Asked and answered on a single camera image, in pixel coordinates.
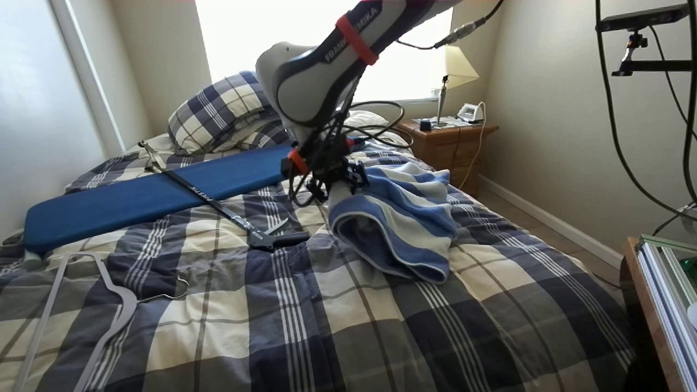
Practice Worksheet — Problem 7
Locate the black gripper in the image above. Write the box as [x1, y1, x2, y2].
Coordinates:
[289, 129, 369, 208]

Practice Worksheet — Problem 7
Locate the blue white striped towel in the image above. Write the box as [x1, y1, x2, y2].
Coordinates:
[324, 160, 461, 284]

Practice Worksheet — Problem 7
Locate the wooden nightstand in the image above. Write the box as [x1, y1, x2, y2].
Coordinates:
[396, 118, 500, 192]

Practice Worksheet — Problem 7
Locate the black reacher grabber stick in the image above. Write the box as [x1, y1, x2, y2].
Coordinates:
[144, 159, 313, 255]

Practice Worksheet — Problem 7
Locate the plaid navy cream comforter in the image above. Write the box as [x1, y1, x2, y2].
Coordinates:
[0, 107, 640, 392]

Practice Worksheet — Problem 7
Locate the plaid pillow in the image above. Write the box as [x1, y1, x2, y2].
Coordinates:
[162, 69, 291, 157]

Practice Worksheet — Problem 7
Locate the white phone on nightstand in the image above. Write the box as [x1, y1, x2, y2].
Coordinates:
[454, 100, 488, 125]

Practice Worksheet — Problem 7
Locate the table lamp with cream shade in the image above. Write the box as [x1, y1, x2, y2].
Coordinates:
[434, 44, 480, 129]

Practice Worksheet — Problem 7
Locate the bright window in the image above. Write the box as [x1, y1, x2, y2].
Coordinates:
[193, 0, 454, 104]

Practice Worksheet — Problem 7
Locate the blue padded ironing board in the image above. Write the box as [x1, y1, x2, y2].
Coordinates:
[21, 141, 296, 257]

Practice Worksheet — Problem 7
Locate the gray plastic clothes hanger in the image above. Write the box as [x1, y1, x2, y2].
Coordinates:
[71, 255, 142, 392]

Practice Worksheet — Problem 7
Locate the white closet door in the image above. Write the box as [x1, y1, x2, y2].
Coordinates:
[0, 0, 125, 236]

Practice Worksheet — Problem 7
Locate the white plastic clothes hanger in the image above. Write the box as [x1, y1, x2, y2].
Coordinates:
[11, 252, 100, 392]

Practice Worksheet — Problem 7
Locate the robot table with green edge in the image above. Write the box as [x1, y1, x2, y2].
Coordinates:
[618, 232, 697, 392]

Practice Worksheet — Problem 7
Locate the black hanging camera cable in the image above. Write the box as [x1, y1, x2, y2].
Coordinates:
[593, 0, 697, 224]

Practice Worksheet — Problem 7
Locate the black camera stand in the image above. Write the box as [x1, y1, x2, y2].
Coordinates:
[610, 28, 697, 77]

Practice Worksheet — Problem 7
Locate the black camera on stand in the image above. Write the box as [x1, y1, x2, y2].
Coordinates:
[595, 1, 692, 35]

